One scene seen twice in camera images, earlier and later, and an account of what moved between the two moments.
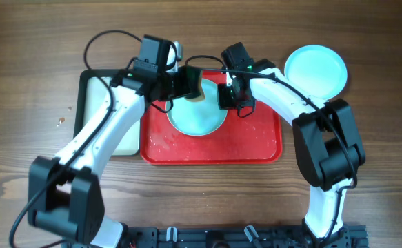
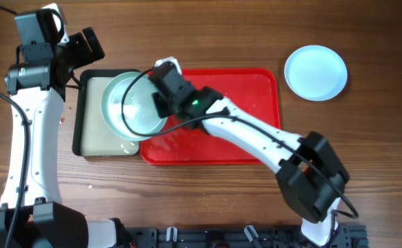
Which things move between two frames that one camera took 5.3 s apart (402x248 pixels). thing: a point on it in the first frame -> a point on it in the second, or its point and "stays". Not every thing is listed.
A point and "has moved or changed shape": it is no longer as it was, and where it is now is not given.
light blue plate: (319, 71) stays
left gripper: (184, 86) -> (79, 45)
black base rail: (351, 235) stays
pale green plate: (198, 118) has moved or changed shape
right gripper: (224, 104) -> (162, 110)
